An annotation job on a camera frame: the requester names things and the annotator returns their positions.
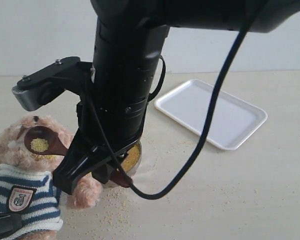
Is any black camera cable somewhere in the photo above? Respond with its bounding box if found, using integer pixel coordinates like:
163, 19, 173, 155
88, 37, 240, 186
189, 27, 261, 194
82, 0, 268, 201

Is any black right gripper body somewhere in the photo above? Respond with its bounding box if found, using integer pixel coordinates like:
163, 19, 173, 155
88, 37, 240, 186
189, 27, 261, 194
68, 100, 140, 170

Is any teddy bear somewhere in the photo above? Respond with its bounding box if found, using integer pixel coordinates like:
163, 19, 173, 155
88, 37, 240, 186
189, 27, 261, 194
0, 115, 104, 240

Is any steel bowl of millet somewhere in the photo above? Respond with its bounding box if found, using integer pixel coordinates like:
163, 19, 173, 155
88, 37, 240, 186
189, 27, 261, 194
121, 141, 142, 178

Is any dark red wooden spoon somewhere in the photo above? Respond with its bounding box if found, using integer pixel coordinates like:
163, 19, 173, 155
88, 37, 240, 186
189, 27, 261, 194
24, 126, 133, 188

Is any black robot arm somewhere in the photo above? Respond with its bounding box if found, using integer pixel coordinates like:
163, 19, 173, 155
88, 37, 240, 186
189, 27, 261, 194
53, 0, 300, 192

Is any white plastic tray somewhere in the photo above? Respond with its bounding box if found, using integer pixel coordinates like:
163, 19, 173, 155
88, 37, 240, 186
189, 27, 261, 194
154, 79, 268, 151

